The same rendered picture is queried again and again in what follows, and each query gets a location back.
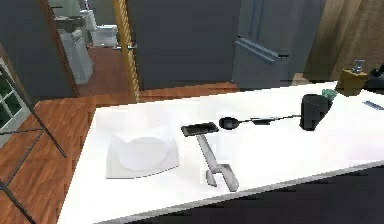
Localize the green mug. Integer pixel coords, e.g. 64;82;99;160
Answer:
321;88;339;103

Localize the grey spatula with black head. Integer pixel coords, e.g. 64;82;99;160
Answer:
180;121;240;193

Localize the black ladle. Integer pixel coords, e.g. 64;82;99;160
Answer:
218;114;303;131

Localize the yellow room door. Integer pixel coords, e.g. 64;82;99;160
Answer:
112;0;141;103

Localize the grey fridge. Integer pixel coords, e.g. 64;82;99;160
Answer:
231;0;328;91

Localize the white toilet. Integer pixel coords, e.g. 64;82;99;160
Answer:
79;9;119;48

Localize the black cup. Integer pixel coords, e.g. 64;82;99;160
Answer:
299;93;334;132

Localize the white washbasin cabinet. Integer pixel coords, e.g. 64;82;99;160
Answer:
54;14;95;85

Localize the grey knife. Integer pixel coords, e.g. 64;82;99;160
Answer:
362;99;384;111

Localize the white framed window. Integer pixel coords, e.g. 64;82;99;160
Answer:
0;58;33;150

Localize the black kettle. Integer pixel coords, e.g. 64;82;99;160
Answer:
364;63;384;95

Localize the grey door handle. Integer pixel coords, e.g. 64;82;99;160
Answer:
113;43;138;52

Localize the grey fridge handle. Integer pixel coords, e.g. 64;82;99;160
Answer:
234;36;290;64

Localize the black metal frame stand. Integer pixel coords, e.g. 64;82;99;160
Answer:
0;63;68;224

